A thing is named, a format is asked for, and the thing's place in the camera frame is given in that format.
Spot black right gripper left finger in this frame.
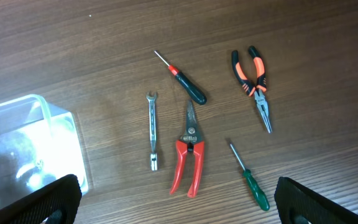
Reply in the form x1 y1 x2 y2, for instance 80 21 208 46
0 174 82 224

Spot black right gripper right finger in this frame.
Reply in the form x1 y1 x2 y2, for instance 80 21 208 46
274 177 358 224

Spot green handled screwdriver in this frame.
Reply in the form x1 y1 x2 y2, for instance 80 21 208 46
229 142 270 211

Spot silver combination wrench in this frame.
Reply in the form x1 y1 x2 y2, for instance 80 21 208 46
146 93 158 171

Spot orange black needle-nose pliers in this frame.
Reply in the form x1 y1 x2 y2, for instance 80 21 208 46
231 45 272 134

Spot red handled snips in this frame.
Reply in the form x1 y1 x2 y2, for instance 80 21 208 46
170 100 204 198

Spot red black screwdriver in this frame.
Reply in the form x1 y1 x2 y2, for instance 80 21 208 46
154 50 207 105

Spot clear plastic container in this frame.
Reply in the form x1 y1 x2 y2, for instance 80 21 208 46
0 94 89 209

